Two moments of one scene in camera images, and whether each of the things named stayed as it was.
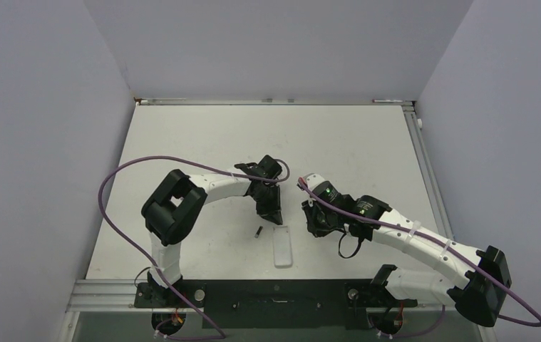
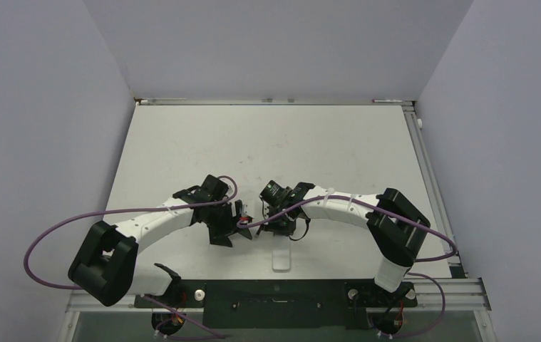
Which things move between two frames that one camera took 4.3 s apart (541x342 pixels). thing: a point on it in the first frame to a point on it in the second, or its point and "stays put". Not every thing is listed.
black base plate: x=273 y=303 stays put
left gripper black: x=272 y=211 to x=219 y=236
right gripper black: x=311 y=206 to x=289 y=229
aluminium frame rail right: x=428 y=172 stays put
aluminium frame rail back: x=156 y=101 stays put
